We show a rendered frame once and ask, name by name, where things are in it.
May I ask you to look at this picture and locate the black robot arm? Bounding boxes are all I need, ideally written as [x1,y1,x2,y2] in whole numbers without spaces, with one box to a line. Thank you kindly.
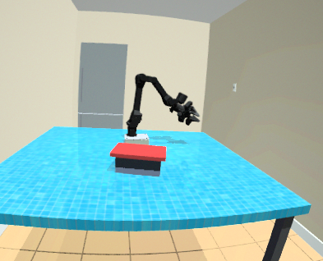
[126,74,188,137]

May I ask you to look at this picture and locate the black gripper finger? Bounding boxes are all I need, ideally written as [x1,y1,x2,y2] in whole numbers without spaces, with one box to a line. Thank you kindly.
[188,115,200,123]
[188,106,200,117]

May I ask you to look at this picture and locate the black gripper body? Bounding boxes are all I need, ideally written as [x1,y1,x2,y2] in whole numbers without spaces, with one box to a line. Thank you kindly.
[178,101,193,126]

